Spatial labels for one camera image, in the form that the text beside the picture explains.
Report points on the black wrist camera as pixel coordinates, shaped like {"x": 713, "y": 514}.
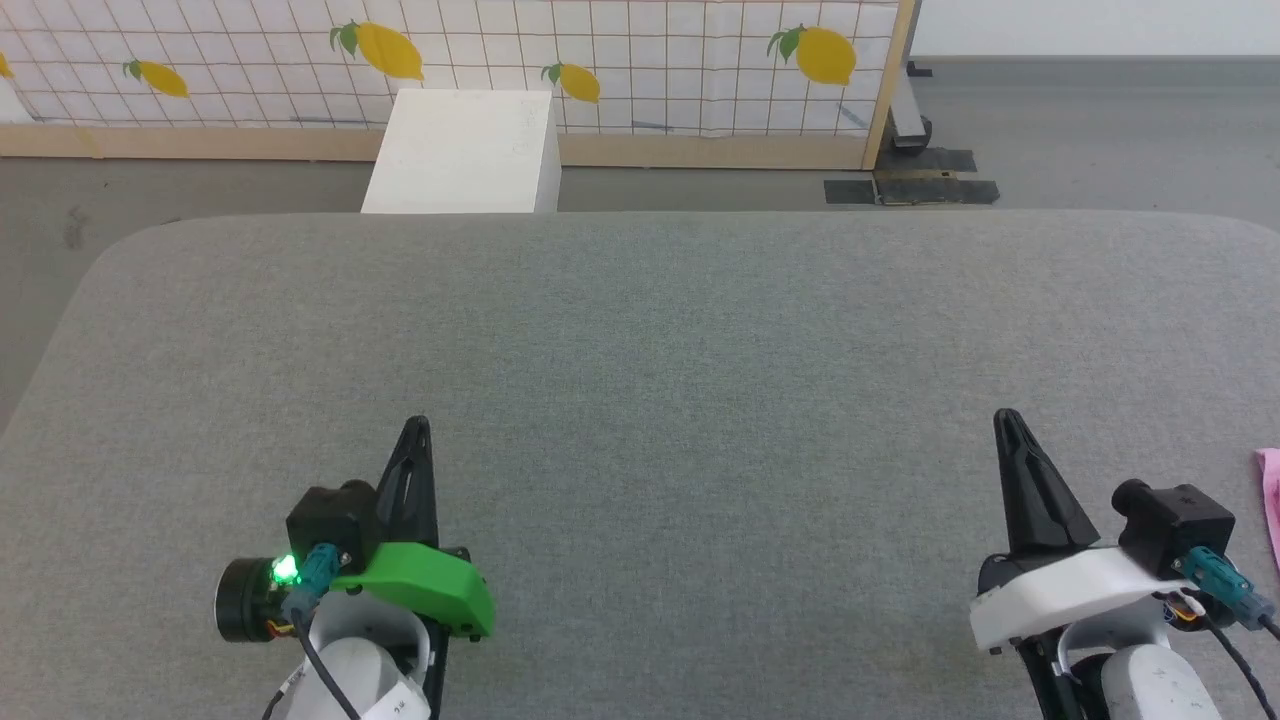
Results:
{"x": 325, "y": 525}
{"x": 1175, "y": 525}

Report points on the long black floor tape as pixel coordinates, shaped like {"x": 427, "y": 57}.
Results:
{"x": 915, "y": 191}

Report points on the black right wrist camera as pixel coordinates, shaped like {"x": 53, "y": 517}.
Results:
{"x": 1175, "y": 525}

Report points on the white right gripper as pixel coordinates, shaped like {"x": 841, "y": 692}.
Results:
{"x": 1070, "y": 595}

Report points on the short black floor tape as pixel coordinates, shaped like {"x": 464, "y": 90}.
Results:
{"x": 925, "y": 160}

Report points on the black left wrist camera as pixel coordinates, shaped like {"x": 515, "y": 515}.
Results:
{"x": 325, "y": 525}

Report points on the wood framed lemon tile partition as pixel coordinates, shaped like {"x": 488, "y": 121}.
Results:
{"x": 250, "y": 100}

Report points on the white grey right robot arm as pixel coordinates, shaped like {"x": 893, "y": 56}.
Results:
{"x": 1150, "y": 680}

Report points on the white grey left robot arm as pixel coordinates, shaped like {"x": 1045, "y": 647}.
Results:
{"x": 355, "y": 680}

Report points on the white rectangular box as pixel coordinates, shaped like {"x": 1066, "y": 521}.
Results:
{"x": 465, "y": 150}

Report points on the pink garment with white label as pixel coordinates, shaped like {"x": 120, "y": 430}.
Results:
{"x": 1271, "y": 510}

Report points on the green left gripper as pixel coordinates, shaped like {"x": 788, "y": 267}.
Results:
{"x": 425, "y": 585}

